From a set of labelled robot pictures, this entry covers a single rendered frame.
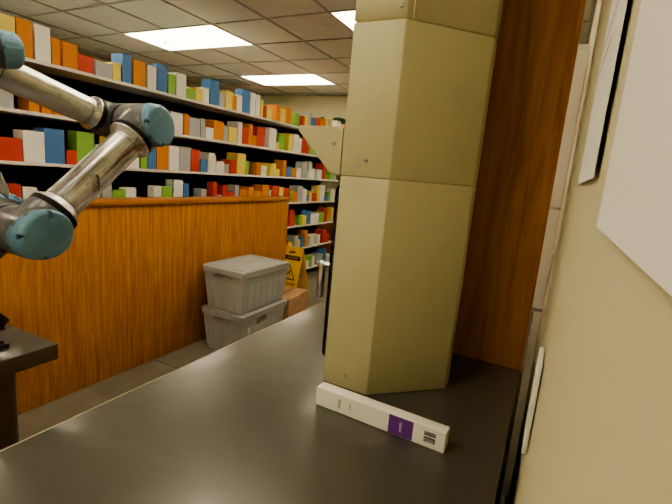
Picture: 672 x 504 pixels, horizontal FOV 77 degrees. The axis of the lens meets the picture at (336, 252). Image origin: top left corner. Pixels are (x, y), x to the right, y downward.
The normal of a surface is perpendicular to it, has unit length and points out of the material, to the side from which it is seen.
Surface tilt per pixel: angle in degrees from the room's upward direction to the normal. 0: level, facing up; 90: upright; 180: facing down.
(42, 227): 95
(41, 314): 90
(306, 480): 0
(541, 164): 90
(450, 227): 90
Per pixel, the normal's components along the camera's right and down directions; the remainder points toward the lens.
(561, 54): -0.46, 0.12
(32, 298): 0.88, 0.16
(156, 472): 0.08, -0.98
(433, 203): 0.30, 0.20
